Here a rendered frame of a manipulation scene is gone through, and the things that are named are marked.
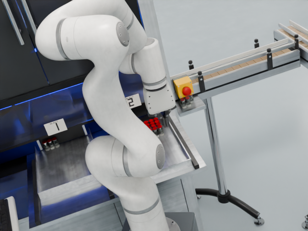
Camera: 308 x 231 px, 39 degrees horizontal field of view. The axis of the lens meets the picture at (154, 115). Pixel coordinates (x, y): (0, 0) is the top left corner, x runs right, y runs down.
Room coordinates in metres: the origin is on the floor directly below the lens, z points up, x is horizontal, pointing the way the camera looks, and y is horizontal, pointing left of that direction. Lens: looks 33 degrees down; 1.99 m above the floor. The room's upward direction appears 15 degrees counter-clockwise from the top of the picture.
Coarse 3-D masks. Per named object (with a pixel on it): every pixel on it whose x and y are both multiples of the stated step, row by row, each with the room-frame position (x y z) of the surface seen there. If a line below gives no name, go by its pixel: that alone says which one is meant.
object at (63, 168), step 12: (60, 144) 1.69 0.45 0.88; (72, 144) 1.66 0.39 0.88; (84, 144) 1.64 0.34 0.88; (36, 156) 1.61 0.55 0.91; (48, 156) 1.62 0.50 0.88; (60, 156) 1.60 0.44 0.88; (72, 156) 1.57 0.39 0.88; (84, 156) 1.55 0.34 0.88; (36, 168) 1.51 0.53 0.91; (48, 168) 1.53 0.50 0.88; (60, 168) 1.51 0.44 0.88; (72, 168) 1.49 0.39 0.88; (84, 168) 1.47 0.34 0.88; (48, 180) 1.45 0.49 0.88; (60, 180) 1.43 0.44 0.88; (72, 180) 1.41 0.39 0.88; (84, 180) 1.37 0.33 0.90; (48, 192) 1.35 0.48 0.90
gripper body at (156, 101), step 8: (144, 88) 1.33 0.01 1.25; (160, 88) 1.29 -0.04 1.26; (168, 88) 1.31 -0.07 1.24; (144, 96) 1.32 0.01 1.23; (152, 96) 1.30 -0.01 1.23; (160, 96) 1.31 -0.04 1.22; (168, 96) 1.31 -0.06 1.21; (152, 104) 1.30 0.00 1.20; (160, 104) 1.31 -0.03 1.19; (168, 104) 1.31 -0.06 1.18; (152, 112) 1.30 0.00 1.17
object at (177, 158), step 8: (168, 128) 1.60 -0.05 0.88; (160, 136) 1.55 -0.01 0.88; (168, 136) 1.54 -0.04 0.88; (176, 136) 1.48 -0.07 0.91; (168, 144) 1.48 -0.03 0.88; (176, 144) 1.47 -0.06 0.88; (168, 152) 1.43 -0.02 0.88; (176, 152) 1.42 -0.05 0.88; (184, 152) 1.39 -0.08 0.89; (168, 160) 1.38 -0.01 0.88; (176, 160) 1.37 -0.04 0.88; (184, 160) 1.31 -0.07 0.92; (168, 168) 1.30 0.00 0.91; (176, 168) 1.30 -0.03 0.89; (184, 168) 1.31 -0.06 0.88; (152, 176) 1.29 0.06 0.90; (160, 176) 1.30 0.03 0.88
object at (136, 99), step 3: (129, 96) 1.66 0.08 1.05; (132, 96) 1.67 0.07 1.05; (135, 96) 1.67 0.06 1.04; (138, 96) 1.67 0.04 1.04; (126, 99) 1.66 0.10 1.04; (135, 99) 1.67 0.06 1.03; (138, 99) 1.67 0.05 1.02; (132, 102) 1.67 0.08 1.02; (135, 102) 1.67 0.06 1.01; (138, 102) 1.67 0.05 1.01; (135, 105) 1.67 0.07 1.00; (138, 105) 1.67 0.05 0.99
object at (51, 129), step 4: (60, 120) 1.62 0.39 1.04; (44, 124) 1.62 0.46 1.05; (48, 124) 1.62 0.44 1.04; (52, 124) 1.62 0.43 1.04; (60, 124) 1.62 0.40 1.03; (64, 124) 1.62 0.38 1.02; (48, 128) 1.62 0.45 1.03; (52, 128) 1.62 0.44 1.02; (56, 128) 1.62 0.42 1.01; (60, 128) 1.62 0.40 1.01; (64, 128) 1.62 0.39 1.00; (48, 132) 1.61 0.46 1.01; (52, 132) 1.62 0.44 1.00; (56, 132) 1.62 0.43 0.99
